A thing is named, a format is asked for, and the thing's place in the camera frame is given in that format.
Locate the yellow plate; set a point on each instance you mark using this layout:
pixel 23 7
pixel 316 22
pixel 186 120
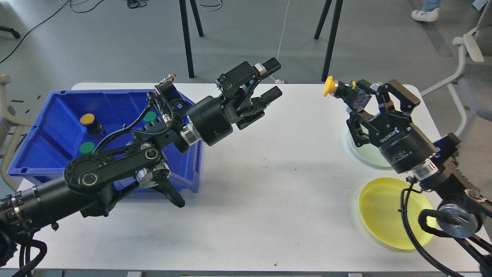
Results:
pixel 379 203

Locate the person leg and shoe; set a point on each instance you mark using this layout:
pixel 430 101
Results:
pixel 429 13

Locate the beige chair left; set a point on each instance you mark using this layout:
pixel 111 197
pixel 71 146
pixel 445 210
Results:
pixel 9 120

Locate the green push button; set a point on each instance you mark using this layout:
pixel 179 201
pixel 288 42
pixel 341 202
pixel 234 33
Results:
pixel 86 148
pixel 149 117

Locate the blue plastic bin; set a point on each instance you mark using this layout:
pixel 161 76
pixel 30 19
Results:
pixel 57 134

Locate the green push button back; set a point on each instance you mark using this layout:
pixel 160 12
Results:
pixel 149 117

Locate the grey office chair right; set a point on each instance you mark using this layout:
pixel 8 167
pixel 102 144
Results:
pixel 474 71

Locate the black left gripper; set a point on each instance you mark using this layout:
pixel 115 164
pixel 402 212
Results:
pixel 212 118

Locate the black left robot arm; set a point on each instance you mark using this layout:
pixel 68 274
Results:
pixel 132 157

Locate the pale green plate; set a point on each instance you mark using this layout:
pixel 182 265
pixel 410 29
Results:
pixel 367 153

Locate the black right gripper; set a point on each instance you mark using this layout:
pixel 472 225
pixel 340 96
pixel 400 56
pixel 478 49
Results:
pixel 392 132

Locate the yellow push button front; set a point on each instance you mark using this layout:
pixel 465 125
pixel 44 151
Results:
pixel 335 88

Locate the green push button front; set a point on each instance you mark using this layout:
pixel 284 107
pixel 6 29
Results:
pixel 86 148

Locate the black tripod legs right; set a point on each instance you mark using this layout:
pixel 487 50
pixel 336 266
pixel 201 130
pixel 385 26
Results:
pixel 333 32

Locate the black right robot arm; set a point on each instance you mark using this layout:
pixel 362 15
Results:
pixel 463 209

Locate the yellow push button back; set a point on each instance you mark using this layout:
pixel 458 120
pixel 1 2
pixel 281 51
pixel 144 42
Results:
pixel 94 129

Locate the yellow push button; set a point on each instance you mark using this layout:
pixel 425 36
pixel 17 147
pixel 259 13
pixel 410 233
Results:
pixel 335 88
pixel 94 129

